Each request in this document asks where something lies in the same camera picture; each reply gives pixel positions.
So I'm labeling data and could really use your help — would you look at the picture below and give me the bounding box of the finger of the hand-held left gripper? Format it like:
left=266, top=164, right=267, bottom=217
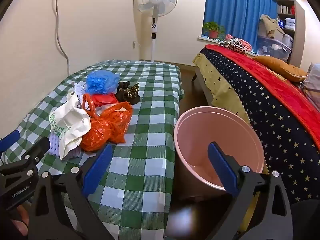
left=0, top=131, right=20, bottom=153
left=0, top=137, right=51, bottom=180

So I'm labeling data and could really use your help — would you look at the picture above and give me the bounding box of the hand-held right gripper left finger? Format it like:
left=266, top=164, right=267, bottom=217
left=27, top=144, right=115, bottom=240

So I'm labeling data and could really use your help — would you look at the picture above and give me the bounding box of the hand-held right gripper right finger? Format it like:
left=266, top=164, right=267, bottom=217
left=207, top=141, right=293, bottom=240

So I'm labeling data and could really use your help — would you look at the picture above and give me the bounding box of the white foam net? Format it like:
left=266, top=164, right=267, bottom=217
left=49, top=132, right=82, bottom=161

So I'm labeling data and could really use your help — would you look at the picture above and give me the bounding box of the pink plastic bin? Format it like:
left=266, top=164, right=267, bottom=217
left=173, top=106, right=265, bottom=196

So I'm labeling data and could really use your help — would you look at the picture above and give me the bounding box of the orange plastic bag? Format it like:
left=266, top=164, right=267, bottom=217
left=80, top=94, right=133, bottom=152

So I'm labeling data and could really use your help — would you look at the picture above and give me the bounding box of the white plastic bag green print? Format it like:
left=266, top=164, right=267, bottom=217
left=49, top=91, right=91, bottom=160

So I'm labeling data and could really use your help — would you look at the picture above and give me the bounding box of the red plastic bag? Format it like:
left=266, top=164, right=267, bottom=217
left=89, top=93, right=119, bottom=107

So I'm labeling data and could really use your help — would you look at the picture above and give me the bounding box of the white paper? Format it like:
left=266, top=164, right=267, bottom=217
left=72, top=81, right=88, bottom=105

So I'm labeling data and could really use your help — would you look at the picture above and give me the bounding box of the blue plastic bag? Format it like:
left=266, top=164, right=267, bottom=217
left=86, top=70, right=120, bottom=94

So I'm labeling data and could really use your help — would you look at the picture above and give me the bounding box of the green checked tablecloth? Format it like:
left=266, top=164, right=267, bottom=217
left=0, top=59, right=185, bottom=240

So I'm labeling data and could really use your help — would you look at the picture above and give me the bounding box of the navy star print blanket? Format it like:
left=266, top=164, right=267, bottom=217
left=200, top=47, right=320, bottom=203

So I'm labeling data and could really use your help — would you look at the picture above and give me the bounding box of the yellow star print sheet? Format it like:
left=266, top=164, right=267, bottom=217
left=192, top=52, right=262, bottom=230

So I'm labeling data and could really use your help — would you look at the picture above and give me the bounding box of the red blanket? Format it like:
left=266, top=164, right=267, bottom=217
left=204, top=44, right=320, bottom=150

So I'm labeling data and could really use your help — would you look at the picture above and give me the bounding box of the orange brown pillow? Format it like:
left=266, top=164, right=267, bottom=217
left=251, top=55, right=309, bottom=82

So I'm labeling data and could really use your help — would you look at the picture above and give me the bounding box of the plaid pillow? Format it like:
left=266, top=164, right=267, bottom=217
left=301, top=63, right=320, bottom=105

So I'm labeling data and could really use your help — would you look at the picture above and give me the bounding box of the clear plastic storage box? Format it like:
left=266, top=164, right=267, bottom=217
left=256, top=35, right=293, bottom=62

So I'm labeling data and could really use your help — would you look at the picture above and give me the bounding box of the potted green plant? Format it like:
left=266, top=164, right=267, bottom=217
left=203, top=21, right=225, bottom=40

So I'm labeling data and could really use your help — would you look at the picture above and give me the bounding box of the grey lidded container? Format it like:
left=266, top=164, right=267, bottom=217
left=282, top=34, right=293, bottom=48

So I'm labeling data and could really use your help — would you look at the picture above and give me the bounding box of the beige jacket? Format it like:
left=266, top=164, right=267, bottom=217
left=259, top=14, right=285, bottom=39

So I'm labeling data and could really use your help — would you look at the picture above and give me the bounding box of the blue curtain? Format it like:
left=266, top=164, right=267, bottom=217
left=203, top=0, right=278, bottom=48

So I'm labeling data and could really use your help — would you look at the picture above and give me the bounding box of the brown bookshelf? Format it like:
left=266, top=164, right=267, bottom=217
left=276, top=0, right=297, bottom=63

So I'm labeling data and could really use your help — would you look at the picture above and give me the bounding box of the grey wall cable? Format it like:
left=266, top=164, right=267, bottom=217
left=55, top=0, right=70, bottom=77

